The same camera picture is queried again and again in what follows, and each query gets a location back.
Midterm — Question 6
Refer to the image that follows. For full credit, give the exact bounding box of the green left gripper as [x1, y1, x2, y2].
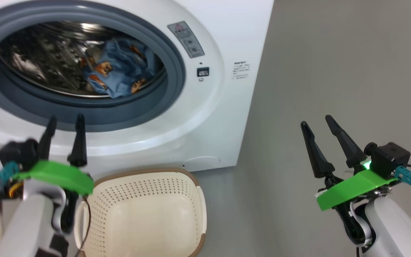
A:
[12, 114, 95, 233]

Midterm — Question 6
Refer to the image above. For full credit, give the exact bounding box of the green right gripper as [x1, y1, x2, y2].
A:
[300, 115, 399, 247]

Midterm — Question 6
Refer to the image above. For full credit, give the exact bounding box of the blue bear print garment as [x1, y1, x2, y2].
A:
[82, 54, 156, 99]

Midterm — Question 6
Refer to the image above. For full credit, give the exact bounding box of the blue garment with cream collar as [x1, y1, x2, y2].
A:
[84, 37, 156, 77]

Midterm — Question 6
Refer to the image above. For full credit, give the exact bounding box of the grey rubber door gasket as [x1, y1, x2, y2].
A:
[0, 9, 186, 132]

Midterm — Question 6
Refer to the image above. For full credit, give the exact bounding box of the washing machine drum opening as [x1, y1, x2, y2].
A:
[0, 21, 167, 99]

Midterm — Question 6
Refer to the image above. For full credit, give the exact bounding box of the white front-load washing machine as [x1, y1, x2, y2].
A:
[0, 0, 274, 179]

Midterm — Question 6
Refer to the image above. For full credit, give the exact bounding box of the cream perforated laundry basket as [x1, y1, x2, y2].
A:
[74, 168, 207, 257]

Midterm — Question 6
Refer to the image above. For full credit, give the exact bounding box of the round filter cover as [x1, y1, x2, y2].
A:
[184, 156, 221, 172]

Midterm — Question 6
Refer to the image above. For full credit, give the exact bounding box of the grey warning sticker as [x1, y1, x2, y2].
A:
[167, 21, 205, 59]

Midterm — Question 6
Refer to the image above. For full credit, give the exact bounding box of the teal left cable connector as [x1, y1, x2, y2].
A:
[0, 161, 20, 190]

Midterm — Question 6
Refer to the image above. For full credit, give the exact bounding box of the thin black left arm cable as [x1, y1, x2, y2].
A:
[76, 196, 92, 257]

